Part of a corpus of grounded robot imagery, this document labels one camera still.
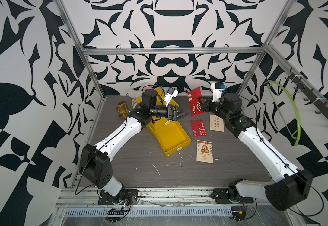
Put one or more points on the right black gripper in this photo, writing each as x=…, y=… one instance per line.
x=206, y=105

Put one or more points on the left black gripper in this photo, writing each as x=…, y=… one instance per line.
x=173, y=114

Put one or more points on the dark red postcard white text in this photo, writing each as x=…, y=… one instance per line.
x=195, y=106

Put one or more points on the beige postcard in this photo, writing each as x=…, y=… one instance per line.
x=216, y=123

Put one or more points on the yellow bottom drawer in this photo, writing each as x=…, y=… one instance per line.
x=170, y=135

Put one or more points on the cream postcard red emblem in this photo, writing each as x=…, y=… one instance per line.
x=204, y=152

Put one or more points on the yellow plastic drawer cabinet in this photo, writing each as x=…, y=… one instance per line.
x=143, y=110

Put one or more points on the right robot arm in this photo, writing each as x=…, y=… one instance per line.
x=288, y=186

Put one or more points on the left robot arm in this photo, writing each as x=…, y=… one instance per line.
x=95, y=164

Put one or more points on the brown plaid cloth item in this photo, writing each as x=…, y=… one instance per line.
x=123, y=110

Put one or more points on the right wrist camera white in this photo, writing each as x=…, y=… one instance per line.
x=217, y=89

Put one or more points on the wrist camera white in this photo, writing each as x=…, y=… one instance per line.
x=217, y=89
x=170, y=93

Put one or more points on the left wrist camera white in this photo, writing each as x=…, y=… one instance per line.
x=170, y=93

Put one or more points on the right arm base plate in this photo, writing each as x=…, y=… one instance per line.
x=229, y=196

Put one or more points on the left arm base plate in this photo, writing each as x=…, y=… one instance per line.
x=127, y=196

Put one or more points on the black wall hook rack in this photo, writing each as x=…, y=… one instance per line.
x=312, y=95

